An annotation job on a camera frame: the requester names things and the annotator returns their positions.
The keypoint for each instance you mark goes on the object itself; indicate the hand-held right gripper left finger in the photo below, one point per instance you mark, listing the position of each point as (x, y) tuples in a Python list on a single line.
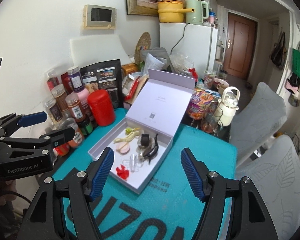
[(102, 172)]

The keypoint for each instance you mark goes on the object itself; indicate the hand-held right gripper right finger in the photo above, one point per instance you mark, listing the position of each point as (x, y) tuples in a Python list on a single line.
[(193, 175)]

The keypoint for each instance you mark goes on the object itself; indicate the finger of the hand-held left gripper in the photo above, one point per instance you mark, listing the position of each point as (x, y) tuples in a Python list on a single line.
[(65, 135), (35, 118)]

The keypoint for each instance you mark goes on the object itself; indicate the red flower hair clip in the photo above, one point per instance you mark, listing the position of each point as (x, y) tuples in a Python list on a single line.
[(122, 172)]

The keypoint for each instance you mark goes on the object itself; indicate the clear hair clip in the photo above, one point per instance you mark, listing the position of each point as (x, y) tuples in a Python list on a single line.
[(132, 162)]

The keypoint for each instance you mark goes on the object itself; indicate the pink round hair clip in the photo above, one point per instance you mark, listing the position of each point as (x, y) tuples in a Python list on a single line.
[(122, 148)]

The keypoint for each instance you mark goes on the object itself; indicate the translucent wavy hair claw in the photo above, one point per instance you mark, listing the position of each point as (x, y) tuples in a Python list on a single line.
[(140, 152)]

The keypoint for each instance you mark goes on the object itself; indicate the cream hair claw clip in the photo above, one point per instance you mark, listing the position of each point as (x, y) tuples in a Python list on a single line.
[(128, 137)]

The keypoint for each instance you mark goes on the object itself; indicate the black hair claw clip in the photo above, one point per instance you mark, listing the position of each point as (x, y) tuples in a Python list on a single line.
[(152, 152)]

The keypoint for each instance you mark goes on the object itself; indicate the black square hair clip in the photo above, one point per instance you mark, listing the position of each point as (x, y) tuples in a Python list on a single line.
[(145, 140)]

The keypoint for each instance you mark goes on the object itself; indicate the lavender gift box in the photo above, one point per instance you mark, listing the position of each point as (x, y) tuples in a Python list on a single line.
[(160, 100)]

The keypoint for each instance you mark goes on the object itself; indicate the person's left hand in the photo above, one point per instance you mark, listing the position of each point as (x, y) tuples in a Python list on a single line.
[(2, 192)]

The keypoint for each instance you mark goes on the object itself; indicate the orange spice jar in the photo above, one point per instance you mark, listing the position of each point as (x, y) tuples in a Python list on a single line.
[(76, 137)]

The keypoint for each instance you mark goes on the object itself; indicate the dark spice jar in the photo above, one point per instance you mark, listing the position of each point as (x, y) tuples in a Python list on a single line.
[(52, 111)]

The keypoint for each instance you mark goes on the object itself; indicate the small green jar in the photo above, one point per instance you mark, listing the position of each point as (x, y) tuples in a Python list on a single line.
[(86, 127)]

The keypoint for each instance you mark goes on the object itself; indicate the white label orange jar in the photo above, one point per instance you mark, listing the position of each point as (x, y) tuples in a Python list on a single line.
[(76, 108)]

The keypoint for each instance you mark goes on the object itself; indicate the brown spice jar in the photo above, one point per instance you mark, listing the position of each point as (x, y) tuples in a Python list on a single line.
[(61, 98)]

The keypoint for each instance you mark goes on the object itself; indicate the teal padded mailer bag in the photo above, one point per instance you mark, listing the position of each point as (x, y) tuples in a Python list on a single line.
[(202, 142)]

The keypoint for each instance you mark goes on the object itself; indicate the clear jar red chilies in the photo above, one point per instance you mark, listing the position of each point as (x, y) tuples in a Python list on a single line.
[(52, 80)]

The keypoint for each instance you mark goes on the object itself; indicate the red canister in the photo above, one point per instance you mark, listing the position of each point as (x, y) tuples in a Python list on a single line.
[(101, 107)]

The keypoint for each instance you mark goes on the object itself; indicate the red cap bottle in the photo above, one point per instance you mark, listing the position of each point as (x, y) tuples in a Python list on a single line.
[(66, 82)]

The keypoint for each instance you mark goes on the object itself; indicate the glass measuring cup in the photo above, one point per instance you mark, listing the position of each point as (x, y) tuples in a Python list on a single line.
[(210, 123)]

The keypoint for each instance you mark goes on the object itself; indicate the instant noodle cup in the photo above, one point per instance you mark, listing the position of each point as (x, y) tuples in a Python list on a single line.
[(198, 105)]

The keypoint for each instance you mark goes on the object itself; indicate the cream thermos jug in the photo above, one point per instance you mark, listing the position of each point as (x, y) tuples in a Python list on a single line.
[(227, 110)]

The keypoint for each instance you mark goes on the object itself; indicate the black printed packet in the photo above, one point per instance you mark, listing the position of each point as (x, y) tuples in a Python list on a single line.
[(107, 75)]

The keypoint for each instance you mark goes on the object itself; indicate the large grey leaf chair cover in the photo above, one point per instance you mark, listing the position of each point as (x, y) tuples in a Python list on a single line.
[(272, 180)]

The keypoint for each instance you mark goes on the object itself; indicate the red snack packet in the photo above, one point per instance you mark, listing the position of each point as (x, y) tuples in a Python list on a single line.
[(135, 90)]

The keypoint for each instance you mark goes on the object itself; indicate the white foam board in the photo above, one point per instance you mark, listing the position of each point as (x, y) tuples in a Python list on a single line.
[(95, 50)]

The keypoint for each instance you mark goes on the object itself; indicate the small grey chair cover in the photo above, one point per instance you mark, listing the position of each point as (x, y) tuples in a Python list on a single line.
[(260, 110)]

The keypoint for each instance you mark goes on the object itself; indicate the pink rimmed bowl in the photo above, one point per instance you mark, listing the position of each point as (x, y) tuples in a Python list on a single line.
[(221, 83)]

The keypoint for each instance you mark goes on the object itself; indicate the glass jar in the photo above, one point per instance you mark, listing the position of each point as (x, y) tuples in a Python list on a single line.
[(210, 77)]

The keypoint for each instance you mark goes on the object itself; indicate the clear plastic bag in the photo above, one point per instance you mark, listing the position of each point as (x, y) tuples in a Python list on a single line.
[(182, 63)]

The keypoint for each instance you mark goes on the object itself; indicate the grey foil bag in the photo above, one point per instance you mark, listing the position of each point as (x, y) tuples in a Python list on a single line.
[(156, 60)]

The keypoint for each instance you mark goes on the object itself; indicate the woven round trivet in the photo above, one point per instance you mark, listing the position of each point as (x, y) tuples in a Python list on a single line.
[(142, 42)]

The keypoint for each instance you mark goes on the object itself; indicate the white fridge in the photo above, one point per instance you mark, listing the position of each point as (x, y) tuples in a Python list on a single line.
[(197, 45)]

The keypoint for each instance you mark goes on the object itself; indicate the pink bag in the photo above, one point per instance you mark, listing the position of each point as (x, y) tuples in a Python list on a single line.
[(291, 87)]

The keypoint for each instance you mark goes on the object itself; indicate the brown door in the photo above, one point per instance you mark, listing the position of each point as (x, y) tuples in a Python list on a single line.
[(240, 45)]

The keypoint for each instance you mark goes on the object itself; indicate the dark handbag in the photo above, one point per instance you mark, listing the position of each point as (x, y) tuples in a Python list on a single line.
[(278, 52)]

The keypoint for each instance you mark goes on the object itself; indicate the pink water bottle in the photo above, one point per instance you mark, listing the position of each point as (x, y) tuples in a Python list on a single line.
[(212, 16)]

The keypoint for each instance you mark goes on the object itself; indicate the yellow pot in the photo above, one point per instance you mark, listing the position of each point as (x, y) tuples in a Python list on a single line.
[(170, 12)]

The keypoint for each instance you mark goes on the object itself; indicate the green electric kettle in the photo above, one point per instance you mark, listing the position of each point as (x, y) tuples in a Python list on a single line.
[(193, 12)]

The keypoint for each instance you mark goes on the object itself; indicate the wall intercom panel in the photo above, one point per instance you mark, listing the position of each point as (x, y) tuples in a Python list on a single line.
[(100, 15)]

